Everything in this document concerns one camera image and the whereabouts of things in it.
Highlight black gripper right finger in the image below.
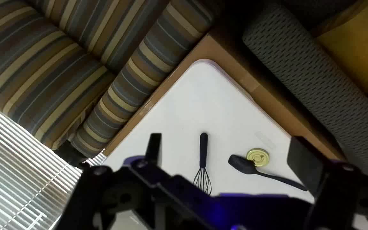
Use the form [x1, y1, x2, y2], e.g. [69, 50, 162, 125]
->
[286, 135, 334, 202]

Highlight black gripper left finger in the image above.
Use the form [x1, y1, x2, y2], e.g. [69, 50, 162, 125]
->
[144, 131, 163, 166]

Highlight gold metal jar lid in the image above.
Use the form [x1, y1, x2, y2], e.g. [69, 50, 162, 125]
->
[245, 147, 270, 168]

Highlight black plastic spoon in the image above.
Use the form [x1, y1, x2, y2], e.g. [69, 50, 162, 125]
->
[227, 153, 309, 191]

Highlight white plastic board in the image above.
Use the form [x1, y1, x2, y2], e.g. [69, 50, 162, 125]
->
[104, 57, 318, 204]

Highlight grey fabric armchair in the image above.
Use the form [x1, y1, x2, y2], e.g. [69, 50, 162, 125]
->
[241, 1, 368, 176]

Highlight wooden table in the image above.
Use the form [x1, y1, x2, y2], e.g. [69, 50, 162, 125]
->
[101, 32, 347, 163]

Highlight striped sofa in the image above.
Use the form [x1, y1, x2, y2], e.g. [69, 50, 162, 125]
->
[0, 0, 219, 159]

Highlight yellow cushion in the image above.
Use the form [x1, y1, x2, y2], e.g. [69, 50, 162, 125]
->
[314, 0, 368, 94]

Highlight white window blinds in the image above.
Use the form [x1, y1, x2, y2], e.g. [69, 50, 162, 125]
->
[0, 96, 108, 230]

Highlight black wire whisk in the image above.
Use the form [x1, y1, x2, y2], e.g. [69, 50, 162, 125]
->
[191, 131, 214, 196]

